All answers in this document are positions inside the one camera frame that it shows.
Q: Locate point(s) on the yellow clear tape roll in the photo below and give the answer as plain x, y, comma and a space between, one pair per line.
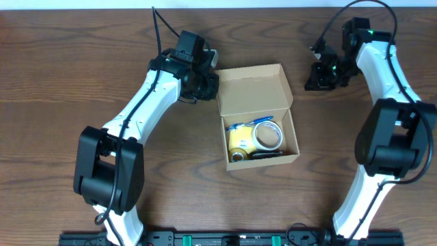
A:
237, 155

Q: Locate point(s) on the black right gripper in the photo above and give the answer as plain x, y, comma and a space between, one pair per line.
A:
317, 80

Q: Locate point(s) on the cardboard box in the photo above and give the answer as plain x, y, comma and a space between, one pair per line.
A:
254, 92

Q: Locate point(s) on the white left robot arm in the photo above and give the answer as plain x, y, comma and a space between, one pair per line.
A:
109, 172

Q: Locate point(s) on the white masking tape roll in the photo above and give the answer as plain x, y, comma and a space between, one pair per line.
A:
267, 135

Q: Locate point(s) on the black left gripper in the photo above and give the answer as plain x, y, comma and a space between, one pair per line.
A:
207, 87

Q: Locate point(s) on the black mounting rail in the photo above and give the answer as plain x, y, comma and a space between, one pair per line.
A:
298, 236

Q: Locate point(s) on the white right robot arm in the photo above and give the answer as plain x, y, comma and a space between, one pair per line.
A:
396, 137

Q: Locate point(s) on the yellow sticky note pad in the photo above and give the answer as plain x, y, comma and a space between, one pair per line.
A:
241, 138

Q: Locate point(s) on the blue ballpoint pen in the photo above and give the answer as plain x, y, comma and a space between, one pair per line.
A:
253, 122

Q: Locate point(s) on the blue white marker pen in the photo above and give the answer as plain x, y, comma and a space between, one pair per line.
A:
265, 154

